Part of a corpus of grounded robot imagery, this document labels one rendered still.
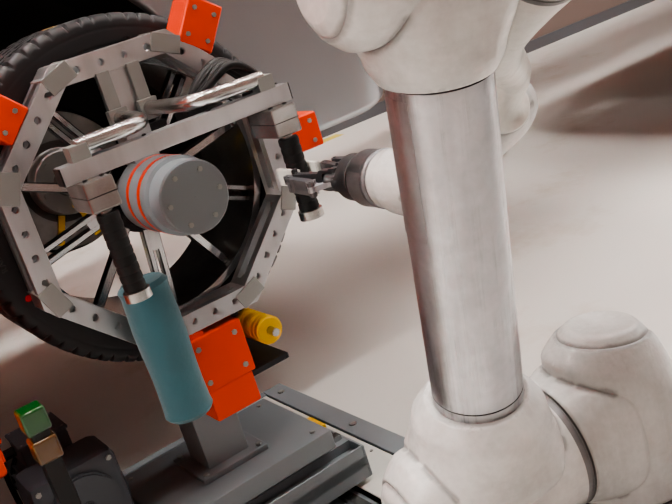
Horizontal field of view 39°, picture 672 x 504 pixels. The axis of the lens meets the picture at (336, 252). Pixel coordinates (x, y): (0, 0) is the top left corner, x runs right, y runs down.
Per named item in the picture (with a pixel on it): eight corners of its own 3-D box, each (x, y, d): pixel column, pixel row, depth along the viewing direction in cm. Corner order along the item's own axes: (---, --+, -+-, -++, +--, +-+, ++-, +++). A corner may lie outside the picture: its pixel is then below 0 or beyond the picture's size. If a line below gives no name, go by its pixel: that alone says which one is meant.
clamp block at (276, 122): (276, 129, 168) (267, 101, 166) (303, 129, 160) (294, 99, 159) (253, 139, 165) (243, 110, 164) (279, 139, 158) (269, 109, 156)
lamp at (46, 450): (57, 448, 148) (48, 426, 147) (65, 455, 145) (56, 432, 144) (33, 460, 147) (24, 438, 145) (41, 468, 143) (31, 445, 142)
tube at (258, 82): (225, 92, 176) (207, 36, 173) (276, 87, 160) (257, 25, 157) (141, 123, 168) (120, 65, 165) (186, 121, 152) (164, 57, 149)
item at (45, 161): (139, 224, 233) (102, 96, 225) (151, 226, 227) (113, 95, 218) (12, 267, 217) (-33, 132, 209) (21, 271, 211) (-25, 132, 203)
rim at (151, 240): (215, 74, 209) (-24, 50, 181) (266, 67, 189) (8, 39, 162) (207, 300, 213) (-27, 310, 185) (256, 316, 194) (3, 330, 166)
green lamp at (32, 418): (46, 420, 147) (36, 398, 146) (53, 427, 144) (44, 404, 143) (21, 433, 145) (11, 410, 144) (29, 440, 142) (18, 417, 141)
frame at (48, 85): (307, 265, 197) (225, 7, 181) (324, 269, 191) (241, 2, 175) (66, 385, 171) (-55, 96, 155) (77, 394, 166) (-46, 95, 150)
